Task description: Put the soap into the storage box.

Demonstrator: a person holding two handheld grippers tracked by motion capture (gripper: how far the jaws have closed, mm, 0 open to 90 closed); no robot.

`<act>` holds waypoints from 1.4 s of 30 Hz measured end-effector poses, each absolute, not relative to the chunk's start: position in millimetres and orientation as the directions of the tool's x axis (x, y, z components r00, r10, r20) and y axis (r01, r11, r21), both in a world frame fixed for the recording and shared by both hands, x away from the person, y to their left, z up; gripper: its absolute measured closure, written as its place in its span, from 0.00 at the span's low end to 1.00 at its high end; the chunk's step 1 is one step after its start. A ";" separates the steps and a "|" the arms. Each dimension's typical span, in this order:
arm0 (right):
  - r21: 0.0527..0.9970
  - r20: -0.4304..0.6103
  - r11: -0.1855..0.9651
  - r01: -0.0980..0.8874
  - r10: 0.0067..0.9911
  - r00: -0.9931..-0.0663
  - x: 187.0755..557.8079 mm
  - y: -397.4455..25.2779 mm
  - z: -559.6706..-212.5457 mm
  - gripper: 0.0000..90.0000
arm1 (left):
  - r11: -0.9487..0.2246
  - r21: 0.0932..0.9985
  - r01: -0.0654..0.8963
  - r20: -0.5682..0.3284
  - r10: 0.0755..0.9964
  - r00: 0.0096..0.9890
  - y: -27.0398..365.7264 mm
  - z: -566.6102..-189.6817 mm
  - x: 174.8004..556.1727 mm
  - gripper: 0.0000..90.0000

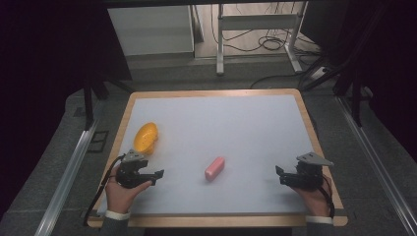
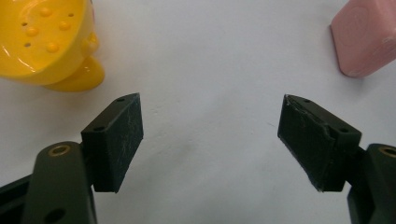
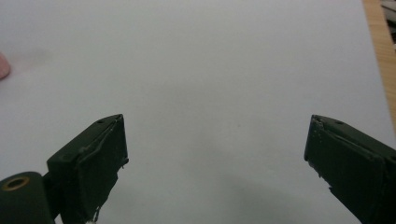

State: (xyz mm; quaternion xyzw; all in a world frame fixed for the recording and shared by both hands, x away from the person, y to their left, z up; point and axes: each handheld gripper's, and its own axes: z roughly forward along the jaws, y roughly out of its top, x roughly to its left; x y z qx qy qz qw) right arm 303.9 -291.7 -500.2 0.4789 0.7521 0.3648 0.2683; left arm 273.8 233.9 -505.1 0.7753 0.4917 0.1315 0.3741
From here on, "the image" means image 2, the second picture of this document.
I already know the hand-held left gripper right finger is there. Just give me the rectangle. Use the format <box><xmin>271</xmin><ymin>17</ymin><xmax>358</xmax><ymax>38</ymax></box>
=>
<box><xmin>276</xmin><ymin>93</ymin><xmax>396</xmax><ymax>224</ymax></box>

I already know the yellow plastic toy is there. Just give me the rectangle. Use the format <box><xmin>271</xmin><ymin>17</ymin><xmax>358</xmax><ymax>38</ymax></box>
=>
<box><xmin>0</xmin><ymin>0</ymin><xmax>106</xmax><ymax>93</ymax></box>

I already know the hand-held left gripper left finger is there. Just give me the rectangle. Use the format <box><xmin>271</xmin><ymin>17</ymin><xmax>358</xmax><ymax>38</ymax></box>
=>
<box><xmin>21</xmin><ymin>92</ymin><xmax>145</xmax><ymax>224</ymax></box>

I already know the pink soap bar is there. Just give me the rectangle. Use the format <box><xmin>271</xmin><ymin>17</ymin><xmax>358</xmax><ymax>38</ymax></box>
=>
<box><xmin>330</xmin><ymin>0</ymin><xmax>396</xmax><ymax>78</ymax></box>

